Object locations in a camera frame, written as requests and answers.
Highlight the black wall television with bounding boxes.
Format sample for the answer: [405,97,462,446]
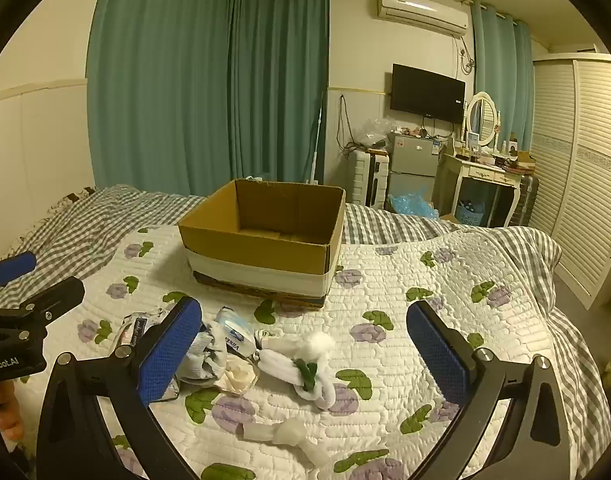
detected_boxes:
[389,63,467,124]

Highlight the cardboard box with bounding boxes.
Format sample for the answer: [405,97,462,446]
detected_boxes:
[177,178,347,311]

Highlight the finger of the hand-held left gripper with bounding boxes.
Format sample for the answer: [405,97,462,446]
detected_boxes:
[12,276,85,328]
[0,252,38,291]

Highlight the floral quilted bedspread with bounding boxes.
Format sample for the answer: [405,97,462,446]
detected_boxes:
[0,184,611,480]

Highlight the grey suitcase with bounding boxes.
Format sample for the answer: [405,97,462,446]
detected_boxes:
[516,172,540,226]

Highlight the blue plastic bag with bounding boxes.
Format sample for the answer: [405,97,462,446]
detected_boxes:
[389,187,439,220]

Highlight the sheer white sock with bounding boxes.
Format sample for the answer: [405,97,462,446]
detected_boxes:
[242,417,331,467]

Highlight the narrow teal curtain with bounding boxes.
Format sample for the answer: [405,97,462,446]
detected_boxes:
[471,0,535,155]

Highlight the teal corner curtain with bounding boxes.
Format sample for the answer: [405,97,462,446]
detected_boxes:
[228,0,331,187]

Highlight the clear plastic bag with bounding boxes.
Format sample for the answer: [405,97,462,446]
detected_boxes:
[353,117,403,149]

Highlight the white suitcase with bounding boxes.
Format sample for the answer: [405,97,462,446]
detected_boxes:
[354,150,391,207]

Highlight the white sock with green bow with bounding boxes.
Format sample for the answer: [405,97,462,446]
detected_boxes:
[255,331,336,408]

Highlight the white sock with blue print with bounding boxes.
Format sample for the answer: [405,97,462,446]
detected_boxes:
[215,307,258,356]

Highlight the grey sock with label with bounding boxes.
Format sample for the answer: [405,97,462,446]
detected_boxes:
[116,305,181,358]

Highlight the floral quilted blanket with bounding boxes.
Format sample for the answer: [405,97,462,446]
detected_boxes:
[50,224,606,480]

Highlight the person's left hand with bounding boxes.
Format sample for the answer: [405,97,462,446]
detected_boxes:
[0,380,24,448]

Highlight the silver mini fridge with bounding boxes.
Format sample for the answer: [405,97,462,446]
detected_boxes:
[385,132,445,208]

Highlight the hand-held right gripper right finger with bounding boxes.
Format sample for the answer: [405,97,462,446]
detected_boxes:
[406,301,571,480]

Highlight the black hanging cables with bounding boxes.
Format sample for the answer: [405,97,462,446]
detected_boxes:
[337,94,360,159]

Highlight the white dressing table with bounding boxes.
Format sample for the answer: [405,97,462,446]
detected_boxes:
[435,152,524,228]

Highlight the blue storage basket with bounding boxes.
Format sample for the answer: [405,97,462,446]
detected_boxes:
[455,197,486,227]

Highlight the white oval vanity mirror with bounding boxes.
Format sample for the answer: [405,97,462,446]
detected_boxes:
[465,91,501,149]

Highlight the white air conditioner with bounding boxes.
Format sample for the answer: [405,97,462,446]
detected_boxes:
[376,0,471,37]

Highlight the white louvered wardrobe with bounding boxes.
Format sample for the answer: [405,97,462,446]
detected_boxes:
[528,52,611,311]

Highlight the white mop pole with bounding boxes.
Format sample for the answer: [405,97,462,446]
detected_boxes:
[308,102,326,186]

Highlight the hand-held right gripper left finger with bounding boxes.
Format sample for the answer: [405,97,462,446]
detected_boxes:
[36,296,203,480]

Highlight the cream frilly sock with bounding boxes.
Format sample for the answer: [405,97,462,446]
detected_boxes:
[220,362,259,396]

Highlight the brown patterned pillow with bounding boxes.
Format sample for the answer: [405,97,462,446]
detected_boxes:
[49,186,97,210]

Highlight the wide teal curtain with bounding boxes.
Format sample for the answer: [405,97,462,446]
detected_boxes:
[86,0,234,197]

